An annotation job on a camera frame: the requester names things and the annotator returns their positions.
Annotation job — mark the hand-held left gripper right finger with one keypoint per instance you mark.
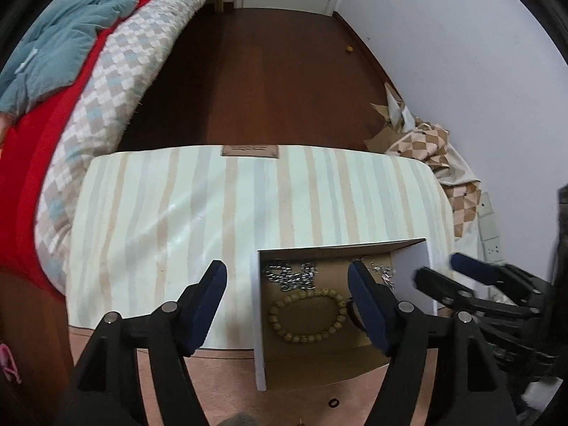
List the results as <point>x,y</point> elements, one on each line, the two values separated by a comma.
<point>368,308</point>

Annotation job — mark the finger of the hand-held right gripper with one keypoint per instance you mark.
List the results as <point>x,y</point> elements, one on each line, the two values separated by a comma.
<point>443,290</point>
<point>470,266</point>

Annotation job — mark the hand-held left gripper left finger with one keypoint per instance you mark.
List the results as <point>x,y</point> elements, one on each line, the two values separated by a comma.
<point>206,308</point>

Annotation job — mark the white cardboard box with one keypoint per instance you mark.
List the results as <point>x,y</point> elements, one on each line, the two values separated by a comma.
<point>310,364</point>

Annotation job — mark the brown checkered cloth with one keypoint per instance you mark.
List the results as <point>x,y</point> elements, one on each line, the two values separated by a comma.
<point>461,195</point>

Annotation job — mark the striped table mat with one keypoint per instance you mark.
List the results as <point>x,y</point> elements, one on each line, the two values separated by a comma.
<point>177,230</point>

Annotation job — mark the cardboard scraps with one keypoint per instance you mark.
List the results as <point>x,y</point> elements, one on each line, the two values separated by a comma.
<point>384,137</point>

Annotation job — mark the brown mat label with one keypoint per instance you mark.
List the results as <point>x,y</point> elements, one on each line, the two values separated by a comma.
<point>250,151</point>

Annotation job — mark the pink object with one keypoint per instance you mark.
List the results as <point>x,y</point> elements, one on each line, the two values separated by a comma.
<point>9,361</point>

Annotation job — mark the red blanket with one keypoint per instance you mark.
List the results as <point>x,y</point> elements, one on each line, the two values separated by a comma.
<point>40,142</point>

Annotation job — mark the checkered quilt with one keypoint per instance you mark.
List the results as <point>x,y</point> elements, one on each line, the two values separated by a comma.
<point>111,93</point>

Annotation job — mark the teal blanket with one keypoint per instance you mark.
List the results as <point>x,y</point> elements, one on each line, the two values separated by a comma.
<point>62,40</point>

